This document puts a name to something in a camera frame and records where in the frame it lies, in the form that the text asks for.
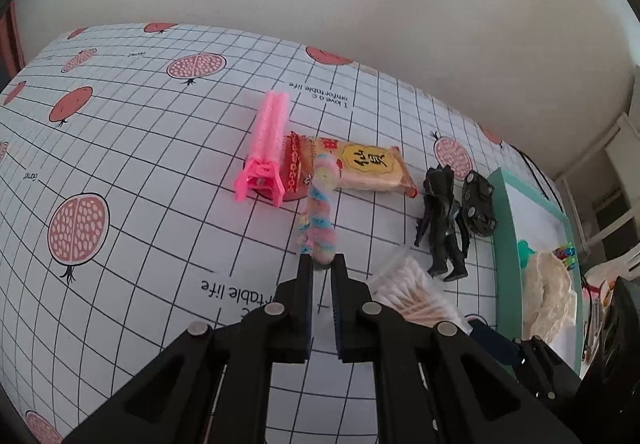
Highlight beige wooden frame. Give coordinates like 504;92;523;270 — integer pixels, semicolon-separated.
552;113;640;269

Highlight black cable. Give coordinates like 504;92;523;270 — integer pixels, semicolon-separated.
515;149;561;205

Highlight pink long clip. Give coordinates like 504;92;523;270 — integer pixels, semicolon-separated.
233;91;293;209

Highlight green plastic toy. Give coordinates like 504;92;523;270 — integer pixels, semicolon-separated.
517;240;538;269

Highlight pink red panel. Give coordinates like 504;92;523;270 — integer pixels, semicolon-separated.
0;1;26;79

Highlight teal cardboard box tray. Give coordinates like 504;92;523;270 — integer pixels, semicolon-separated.
487;168;586;365

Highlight black toy figure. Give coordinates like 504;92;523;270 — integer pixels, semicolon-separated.
414;165;473;282

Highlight orange snack packet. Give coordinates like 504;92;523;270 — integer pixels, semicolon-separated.
280;131;418;199

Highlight pomegranate print grid sheet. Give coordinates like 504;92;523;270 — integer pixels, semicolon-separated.
0;24;566;444

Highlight cotton swab bag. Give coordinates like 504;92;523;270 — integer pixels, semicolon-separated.
367;256;473;335

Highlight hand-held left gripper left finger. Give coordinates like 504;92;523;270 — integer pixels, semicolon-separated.
60;254;315;444

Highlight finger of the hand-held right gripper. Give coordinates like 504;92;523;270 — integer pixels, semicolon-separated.
517;335;583;405
467;319;523;365

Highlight bunch of colourful clips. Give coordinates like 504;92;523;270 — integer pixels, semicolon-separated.
552;244;578;269

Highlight black toy car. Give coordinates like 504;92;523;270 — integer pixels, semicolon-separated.
461;170;497;239

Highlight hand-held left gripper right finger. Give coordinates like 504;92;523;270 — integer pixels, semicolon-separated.
330;254;583;444

